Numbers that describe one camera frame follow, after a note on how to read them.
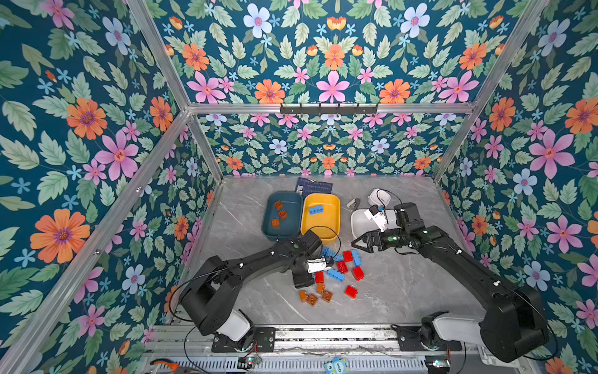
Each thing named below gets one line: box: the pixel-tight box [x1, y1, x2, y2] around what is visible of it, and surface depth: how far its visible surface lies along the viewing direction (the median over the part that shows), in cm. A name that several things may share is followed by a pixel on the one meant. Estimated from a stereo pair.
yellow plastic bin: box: [300, 193, 342, 246], surface depth 107 cm
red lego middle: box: [336, 260, 349, 275], surface depth 90 cm
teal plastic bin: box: [261, 190, 303, 241], surface depth 104 cm
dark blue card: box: [295, 176, 334, 200], surface depth 117 cm
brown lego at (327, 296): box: [321, 289, 334, 304], surface depth 84 cm
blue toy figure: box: [323, 356, 350, 374], surface depth 69 cm
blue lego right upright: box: [351, 249, 363, 268], surface depth 91 cm
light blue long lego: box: [309, 204, 324, 216], surface depth 107 cm
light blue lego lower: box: [327, 268, 346, 283], surface depth 87 cm
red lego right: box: [351, 265, 366, 282], surface depth 88 cm
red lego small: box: [315, 271, 325, 284], surface depth 88 cm
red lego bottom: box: [344, 285, 359, 299], surface depth 85 cm
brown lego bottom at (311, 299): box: [306, 293, 318, 307], surface depth 83 cm
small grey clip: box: [345, 197, 361, 210], surface depth 110 cm
